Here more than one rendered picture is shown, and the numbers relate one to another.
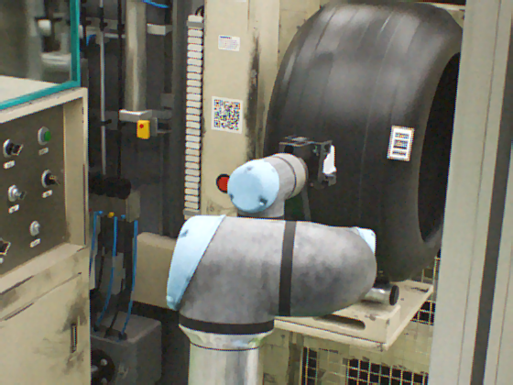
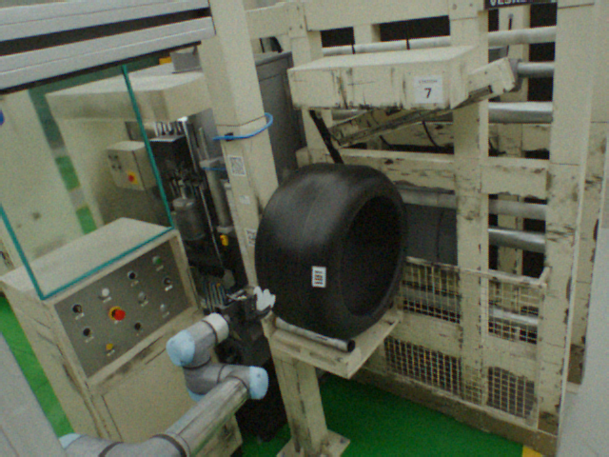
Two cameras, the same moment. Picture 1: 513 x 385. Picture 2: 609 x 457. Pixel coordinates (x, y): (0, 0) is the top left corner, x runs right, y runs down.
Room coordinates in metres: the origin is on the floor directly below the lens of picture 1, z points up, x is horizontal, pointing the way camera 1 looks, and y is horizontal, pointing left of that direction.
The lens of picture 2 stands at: (0.68, -0.64, 2.00)
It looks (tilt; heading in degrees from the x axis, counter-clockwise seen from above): 25 degrees down; 18
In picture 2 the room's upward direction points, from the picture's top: 10 degrees counter-clockwise
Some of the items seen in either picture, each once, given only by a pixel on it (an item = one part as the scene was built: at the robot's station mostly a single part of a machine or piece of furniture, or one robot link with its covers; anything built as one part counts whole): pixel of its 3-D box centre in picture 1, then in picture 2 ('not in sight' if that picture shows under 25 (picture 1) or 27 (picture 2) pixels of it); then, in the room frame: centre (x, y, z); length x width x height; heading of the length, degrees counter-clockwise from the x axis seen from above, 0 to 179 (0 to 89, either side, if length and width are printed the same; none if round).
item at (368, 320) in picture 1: (315, 306); (314, 346); (2.07, -0.14, 0.83); 0.36 x 0.09 x 0.06; 66
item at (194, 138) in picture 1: (200, 119); (245, 237); (2.29, 0.14, 1.19); 0.05 x 0.04 x 0.48; 156
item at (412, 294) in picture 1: (336, 300); (336, 332); (2.20, -0.20, 0.80); 0.37 x 0.36 x 0.02; 156
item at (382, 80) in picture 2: not in sight; (379, 80); (2.42, -0.43, 1.71); 0.61 x 0.25 x 0.15; 66
